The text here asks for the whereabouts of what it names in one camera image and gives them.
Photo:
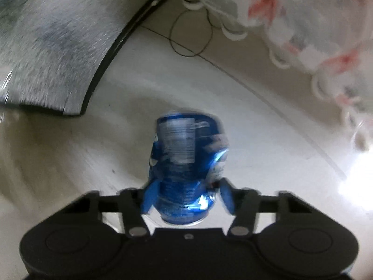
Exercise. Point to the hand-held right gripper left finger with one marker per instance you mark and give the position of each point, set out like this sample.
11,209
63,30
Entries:
150,198

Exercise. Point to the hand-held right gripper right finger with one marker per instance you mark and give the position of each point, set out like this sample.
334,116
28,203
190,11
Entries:
228,198

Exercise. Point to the wrapped pack of water bottles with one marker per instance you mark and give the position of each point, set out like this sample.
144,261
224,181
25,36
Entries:
291,20

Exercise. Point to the blue drink can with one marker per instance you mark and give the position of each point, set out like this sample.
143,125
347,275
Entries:
183,163

